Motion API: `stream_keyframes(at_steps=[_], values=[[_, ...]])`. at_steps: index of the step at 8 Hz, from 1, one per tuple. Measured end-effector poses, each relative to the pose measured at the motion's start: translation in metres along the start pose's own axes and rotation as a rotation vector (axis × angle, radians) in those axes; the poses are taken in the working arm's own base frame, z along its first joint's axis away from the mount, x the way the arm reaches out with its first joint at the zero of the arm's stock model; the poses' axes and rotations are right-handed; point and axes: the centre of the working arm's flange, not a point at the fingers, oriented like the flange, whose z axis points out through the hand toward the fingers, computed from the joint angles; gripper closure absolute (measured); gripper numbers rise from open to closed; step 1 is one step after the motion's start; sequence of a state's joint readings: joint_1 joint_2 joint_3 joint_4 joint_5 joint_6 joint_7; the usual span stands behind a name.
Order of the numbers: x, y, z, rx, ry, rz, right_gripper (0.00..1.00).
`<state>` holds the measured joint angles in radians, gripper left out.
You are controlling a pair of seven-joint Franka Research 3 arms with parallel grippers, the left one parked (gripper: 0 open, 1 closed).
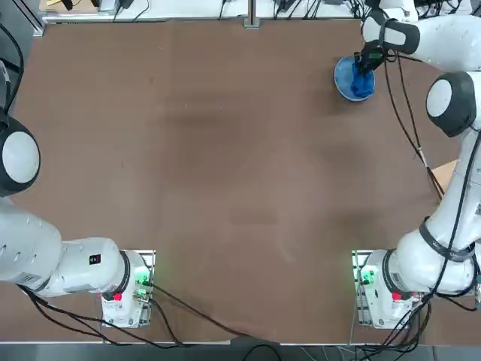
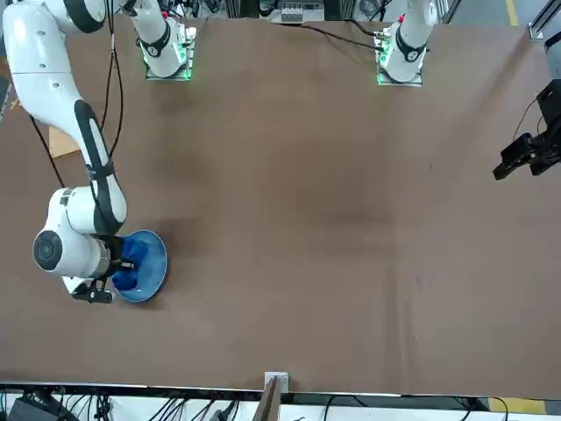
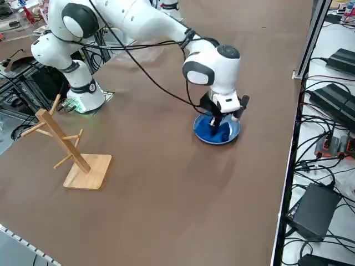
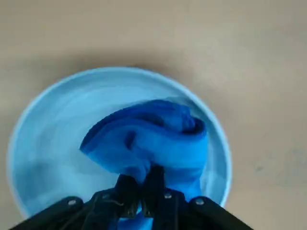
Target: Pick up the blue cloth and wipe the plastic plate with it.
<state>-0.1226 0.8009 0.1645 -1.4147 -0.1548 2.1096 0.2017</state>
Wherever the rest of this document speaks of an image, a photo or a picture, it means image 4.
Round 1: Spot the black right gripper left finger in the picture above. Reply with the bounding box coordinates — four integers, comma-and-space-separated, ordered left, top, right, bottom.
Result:
9, 173, 143, 230

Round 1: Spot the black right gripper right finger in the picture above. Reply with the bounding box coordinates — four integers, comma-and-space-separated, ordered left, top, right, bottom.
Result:
142, 164, 255, 230

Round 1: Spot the blue cloth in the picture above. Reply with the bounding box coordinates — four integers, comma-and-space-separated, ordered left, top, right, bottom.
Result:
79, 99, 208, 230

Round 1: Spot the light blue plastic plate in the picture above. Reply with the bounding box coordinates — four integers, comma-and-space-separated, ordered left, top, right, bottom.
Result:
6, 66, 233, 220

